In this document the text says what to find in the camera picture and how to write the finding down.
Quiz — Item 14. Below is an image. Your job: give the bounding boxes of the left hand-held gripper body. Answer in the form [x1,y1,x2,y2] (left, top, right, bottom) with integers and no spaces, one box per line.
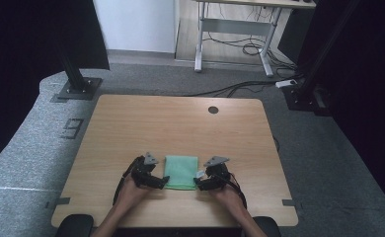
[129,151,160,190]

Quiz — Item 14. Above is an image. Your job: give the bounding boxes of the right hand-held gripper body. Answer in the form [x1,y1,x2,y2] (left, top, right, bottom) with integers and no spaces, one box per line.
[202,155,233,190]

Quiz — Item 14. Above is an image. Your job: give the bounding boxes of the green microfibre cloth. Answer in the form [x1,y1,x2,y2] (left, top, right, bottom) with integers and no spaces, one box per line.
[163,154,205,192]

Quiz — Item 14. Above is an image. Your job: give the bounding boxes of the person's left hand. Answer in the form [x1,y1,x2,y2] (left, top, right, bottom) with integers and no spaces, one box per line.
[114,178,153,215]

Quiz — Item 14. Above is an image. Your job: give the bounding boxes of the person's right hand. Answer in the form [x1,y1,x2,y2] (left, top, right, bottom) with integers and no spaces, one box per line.
[209,187,248,218]

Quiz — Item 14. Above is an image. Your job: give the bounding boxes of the white power strip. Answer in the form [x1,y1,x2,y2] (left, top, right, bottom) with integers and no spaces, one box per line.
[274,78,299,90]

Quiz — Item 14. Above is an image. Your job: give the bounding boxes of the black metal stand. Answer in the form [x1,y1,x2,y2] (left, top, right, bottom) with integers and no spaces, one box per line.
[53,33,104,102]
[280,0,362,113]

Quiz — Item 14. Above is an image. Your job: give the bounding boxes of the black computer case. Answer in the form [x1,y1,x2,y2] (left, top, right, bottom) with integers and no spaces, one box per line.
[276,7,309,64]

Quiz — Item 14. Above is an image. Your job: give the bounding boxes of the black curtain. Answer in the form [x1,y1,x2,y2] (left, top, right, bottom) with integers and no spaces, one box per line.
[0,0,112,174]
[297,0,385,215]

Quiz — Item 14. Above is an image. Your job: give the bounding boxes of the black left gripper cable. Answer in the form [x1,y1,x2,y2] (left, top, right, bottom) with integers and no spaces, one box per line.
[112,156,142,206]

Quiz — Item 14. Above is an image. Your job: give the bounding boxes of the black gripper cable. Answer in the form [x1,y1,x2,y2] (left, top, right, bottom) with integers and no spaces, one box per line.
[224,172,249,210]
[112,156,142,206]

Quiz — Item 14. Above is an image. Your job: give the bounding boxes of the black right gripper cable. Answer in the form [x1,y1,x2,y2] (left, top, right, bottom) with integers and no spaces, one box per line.
[224,172,249,210]

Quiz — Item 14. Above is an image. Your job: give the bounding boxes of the black floor cable bundle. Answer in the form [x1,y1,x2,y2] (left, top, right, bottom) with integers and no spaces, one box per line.
[184,76,302,99]

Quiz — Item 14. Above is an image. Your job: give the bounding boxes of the coiled black cables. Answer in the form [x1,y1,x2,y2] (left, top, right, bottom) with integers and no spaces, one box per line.
[202,33,297,72]

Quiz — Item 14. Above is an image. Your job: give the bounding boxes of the white metal desk frame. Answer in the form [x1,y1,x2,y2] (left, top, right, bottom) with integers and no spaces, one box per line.
[193,0,317,78]

